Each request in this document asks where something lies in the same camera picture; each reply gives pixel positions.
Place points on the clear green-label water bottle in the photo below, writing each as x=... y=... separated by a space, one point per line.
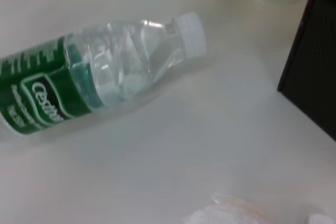
x=92 y=77

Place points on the white paper ball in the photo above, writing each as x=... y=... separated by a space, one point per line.
x=223 y=212

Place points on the black mesh pen holder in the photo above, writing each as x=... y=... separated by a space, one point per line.
x=315 y=64

